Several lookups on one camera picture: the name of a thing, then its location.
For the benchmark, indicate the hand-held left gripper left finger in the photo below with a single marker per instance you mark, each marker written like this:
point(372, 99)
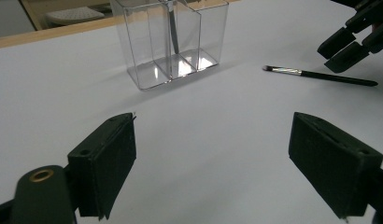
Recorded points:
point(102, 165)

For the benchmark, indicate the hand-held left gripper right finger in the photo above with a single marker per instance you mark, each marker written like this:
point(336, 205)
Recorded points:
point(333, 165)

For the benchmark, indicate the black makeup brush silver ferrule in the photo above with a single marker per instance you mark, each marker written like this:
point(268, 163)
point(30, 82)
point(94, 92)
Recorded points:
point(329, 76)

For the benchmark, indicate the clear acrylic organizer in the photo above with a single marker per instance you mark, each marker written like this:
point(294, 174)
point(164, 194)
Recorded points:
point(174, 62)

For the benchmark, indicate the grey perforated pad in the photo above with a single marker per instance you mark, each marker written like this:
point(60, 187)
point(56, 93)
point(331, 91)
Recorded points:
point(74, 15)

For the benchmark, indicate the white cabinet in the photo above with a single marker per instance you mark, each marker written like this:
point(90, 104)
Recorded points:
point(9, 17)

